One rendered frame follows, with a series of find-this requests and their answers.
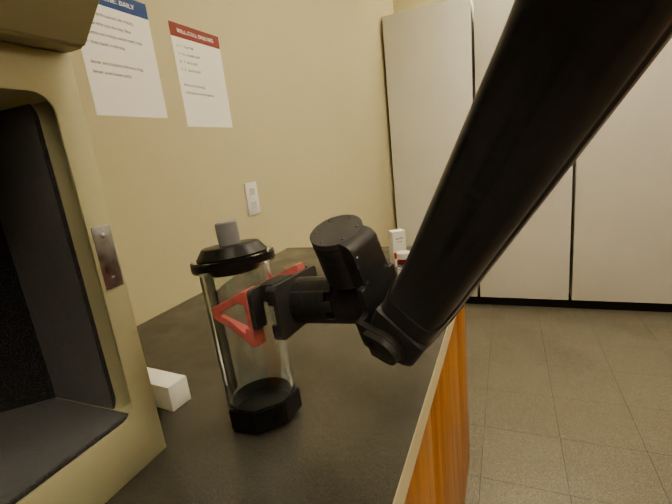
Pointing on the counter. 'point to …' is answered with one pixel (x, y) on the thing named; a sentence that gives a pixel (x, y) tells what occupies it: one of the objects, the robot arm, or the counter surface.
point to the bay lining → (41, 282)
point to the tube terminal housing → (83, 492)
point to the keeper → (107, 256)
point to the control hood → (47, 22)
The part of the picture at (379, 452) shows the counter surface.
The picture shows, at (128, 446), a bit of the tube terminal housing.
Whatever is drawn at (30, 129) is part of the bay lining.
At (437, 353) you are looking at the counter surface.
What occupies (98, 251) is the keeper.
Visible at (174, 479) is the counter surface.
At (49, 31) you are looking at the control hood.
